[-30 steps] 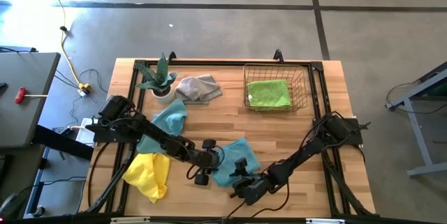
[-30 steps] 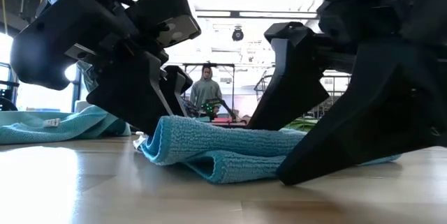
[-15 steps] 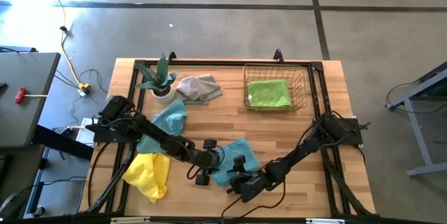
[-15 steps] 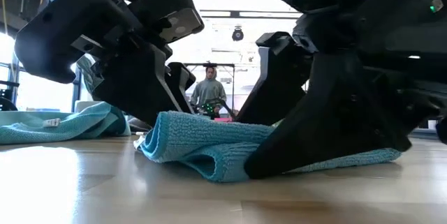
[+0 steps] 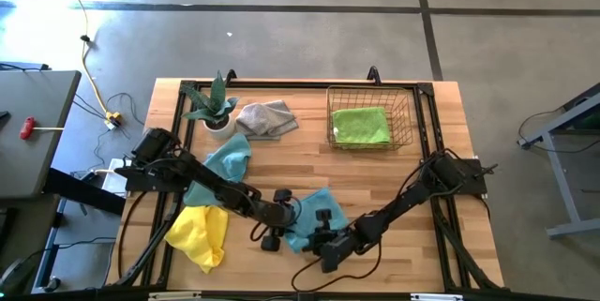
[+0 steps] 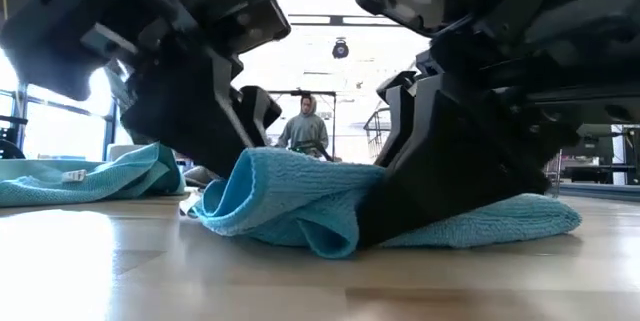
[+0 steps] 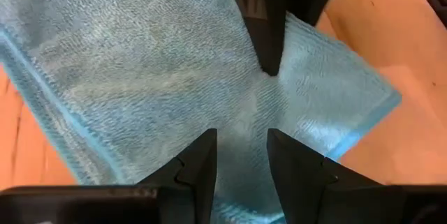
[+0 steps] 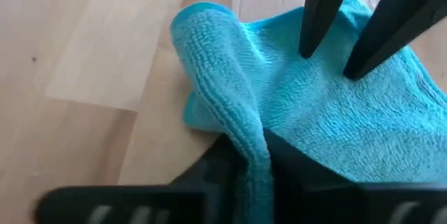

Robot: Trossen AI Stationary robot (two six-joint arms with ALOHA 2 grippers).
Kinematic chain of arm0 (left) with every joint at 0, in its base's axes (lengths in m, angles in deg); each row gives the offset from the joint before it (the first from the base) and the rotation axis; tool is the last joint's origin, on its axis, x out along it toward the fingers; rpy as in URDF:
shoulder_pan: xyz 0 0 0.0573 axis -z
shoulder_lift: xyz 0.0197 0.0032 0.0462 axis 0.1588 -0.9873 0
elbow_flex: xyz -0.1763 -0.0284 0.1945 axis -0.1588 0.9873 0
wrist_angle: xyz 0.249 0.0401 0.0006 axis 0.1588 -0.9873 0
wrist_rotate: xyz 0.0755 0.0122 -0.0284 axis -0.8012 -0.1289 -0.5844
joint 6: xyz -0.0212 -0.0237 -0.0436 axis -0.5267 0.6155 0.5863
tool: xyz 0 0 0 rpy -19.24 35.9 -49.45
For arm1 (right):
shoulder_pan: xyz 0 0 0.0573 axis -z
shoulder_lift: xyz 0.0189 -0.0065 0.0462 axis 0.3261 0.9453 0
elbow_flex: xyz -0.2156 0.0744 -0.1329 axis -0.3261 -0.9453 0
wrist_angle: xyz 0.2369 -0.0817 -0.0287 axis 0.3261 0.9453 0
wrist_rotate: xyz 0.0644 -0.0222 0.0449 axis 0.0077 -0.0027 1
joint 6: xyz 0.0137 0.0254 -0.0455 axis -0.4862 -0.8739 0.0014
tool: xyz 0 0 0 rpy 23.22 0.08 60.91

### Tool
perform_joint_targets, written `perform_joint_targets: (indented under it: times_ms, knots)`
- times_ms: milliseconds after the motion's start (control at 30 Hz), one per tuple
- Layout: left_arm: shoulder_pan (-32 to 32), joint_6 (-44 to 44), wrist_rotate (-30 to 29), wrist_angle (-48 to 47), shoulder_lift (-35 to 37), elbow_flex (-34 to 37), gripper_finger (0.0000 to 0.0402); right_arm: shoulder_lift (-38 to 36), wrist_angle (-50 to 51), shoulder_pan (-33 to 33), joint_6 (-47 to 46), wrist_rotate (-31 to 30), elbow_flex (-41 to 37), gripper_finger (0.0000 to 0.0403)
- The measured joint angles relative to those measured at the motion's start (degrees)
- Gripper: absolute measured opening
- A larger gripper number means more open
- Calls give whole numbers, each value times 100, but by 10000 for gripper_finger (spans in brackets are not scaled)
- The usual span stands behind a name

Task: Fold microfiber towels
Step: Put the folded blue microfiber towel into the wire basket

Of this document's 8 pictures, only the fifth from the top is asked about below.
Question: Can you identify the yellow microfiber towel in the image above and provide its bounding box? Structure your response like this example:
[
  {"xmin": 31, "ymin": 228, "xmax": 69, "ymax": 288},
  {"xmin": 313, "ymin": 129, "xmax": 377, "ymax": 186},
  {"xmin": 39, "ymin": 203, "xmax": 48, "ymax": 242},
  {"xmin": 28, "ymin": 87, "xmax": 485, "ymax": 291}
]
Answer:
[{"xmin": 164, "ymin": 204, "xmax": 230, "ymax": 274}]

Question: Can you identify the black beam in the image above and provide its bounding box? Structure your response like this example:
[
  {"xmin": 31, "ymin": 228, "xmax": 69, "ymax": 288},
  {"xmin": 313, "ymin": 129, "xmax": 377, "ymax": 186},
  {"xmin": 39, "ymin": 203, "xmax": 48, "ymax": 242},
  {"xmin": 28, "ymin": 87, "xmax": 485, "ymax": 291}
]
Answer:
[{"xmin": 44, "ymin": 167, "xmax": 127, "ymax": 217}]

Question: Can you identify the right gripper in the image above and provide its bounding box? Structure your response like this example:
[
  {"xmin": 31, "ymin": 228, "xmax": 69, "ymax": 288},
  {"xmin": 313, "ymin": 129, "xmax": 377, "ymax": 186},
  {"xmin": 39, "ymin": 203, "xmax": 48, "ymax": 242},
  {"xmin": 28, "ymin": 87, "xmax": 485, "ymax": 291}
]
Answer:
[{"xmin": 303, "ymin": 229, "xmax": 363, "ymax": 274}]

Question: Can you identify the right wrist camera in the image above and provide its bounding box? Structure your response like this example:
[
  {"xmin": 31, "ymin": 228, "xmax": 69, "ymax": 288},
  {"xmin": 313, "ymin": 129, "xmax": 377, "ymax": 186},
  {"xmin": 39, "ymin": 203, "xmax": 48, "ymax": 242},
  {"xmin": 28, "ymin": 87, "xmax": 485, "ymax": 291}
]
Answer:
[{"xmin": 313, "ymin": 207, "xmax": 334, "ymax": 232}]

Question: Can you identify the wire basket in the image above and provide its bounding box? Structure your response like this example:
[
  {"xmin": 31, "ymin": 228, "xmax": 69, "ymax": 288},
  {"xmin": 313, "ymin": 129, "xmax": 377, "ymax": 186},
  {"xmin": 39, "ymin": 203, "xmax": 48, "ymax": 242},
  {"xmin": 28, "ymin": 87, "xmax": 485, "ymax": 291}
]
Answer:
[{"xmin": 325, "ymin": 84, "xmax": 414, "ymax": 151}]

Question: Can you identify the grey microfiber towel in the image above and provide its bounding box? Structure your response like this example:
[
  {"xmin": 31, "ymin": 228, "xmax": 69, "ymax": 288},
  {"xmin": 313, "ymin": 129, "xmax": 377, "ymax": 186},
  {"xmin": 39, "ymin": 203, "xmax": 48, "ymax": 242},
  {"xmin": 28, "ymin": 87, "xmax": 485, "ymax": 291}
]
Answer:
[{"xmin": 233, "ymin": 98, "xmax": 300, "ymax": 142}]

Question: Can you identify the yellow extension cord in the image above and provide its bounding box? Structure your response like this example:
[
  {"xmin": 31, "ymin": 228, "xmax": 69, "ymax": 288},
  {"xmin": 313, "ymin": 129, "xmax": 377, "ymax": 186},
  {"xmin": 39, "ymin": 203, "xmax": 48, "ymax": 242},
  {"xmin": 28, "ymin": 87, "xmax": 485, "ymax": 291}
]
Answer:
[{"xmin": 49, "ymin": 0, "xmax": 124, "ymax": 131}]

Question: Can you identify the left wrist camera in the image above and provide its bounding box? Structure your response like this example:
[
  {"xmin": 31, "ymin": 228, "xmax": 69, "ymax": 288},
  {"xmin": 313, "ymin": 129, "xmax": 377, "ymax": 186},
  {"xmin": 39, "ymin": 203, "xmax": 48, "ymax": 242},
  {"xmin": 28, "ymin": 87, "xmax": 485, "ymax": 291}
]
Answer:
[{"xmin": 273, "ymin": 187, "xmax": 295, "ymax": 205}]

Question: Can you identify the silver bracket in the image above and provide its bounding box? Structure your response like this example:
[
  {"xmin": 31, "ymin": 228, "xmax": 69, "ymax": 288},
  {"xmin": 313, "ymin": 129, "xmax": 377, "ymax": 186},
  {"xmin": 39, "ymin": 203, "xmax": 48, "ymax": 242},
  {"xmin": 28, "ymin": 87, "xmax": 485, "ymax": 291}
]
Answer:
[
  {"xmin": 411, "ymin": 293, "xmax": 465, "ymax": 301},
  {"xmin": 148, "ymin": 291, "xmax": 203, "ymax": 301}
]

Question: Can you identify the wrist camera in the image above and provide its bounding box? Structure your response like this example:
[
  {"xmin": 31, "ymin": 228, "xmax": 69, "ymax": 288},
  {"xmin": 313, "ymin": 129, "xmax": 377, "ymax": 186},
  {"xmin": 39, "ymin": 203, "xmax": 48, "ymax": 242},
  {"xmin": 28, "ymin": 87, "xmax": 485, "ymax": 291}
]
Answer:
[
  {"xmin": 273, "ymin": 187, "xmax": 295, "ymax": 205},
  {"xmin": 313, "ymin": 207, "xmax": 334, "ymax": 232}
]

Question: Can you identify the bright green microfiber towel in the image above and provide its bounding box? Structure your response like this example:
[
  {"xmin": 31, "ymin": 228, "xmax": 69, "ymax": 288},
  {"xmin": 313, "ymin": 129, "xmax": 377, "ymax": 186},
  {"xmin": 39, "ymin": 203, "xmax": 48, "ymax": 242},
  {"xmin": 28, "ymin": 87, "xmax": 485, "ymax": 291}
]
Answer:
[{"xmin": 331, "ymin": 106, "xmax": 392, "ymax": 146}]

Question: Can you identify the light blue microfiber towel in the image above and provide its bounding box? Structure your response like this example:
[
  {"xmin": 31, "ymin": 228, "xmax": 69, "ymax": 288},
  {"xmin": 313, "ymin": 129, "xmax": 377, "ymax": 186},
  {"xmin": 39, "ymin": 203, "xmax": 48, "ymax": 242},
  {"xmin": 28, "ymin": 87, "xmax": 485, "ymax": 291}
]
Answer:
[{"xmin": 284, "ymin": 187, "xmax": 351, "ymax": 254}]

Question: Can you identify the white box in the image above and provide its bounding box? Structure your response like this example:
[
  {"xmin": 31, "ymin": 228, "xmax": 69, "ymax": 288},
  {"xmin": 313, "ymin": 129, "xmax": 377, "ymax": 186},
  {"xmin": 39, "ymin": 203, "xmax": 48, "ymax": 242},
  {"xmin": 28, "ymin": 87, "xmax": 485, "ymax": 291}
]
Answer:
[{"xmin": 93, "ymin": 157, "xmax": 130, "ymax": 199}]

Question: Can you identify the teal microfiber towel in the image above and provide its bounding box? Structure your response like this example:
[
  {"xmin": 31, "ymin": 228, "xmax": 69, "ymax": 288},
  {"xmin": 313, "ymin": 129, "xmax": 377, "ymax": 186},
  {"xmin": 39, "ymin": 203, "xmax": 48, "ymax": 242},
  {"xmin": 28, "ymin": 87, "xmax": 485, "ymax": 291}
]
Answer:
[{"xmin": 183, "ymin": 132, "xmax": 253, "ymax": 207}]

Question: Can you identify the potted snake plant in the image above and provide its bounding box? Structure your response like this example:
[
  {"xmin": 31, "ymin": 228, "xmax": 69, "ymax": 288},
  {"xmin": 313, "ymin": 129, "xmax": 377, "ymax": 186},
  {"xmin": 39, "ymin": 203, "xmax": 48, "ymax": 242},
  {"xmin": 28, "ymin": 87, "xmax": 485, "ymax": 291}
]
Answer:
[{"xmin": 180, "ymin": 69, "xmax": 241, "ymax": 141}]

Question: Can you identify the grey metal table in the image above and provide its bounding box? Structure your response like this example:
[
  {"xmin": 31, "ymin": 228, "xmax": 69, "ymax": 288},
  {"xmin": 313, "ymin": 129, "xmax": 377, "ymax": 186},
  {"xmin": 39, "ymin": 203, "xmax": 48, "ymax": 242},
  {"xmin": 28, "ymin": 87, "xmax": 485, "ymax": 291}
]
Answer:
[{"xmin": 517, "ymin": 83, "xmax": 600, "ymax": 240}]

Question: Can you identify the grey side table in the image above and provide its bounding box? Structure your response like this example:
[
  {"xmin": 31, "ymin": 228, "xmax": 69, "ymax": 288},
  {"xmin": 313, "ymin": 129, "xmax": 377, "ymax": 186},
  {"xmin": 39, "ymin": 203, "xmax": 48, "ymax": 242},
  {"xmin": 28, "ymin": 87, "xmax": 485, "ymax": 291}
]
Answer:
[{"xmin": 0, "ymin": 69, "xmax": 83, "ymax": 199}]

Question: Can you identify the red handled screwdriver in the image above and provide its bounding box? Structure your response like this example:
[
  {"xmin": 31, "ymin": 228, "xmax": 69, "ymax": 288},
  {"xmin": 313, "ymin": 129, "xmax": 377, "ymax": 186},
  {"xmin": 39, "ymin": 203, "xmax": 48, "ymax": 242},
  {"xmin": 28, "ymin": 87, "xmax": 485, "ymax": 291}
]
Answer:
[{"xmin": 18, "ymin": 115, "xmax": 66, "ymax": 142}]

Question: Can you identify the black aluminium table frame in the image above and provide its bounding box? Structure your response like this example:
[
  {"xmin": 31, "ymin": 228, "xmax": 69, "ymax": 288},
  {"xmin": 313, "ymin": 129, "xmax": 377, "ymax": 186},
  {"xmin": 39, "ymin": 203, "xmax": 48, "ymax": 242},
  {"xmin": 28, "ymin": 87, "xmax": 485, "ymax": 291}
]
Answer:
[{"xmin": 105, "ymin": 78, "xmax": 506, "ymax": 301}]

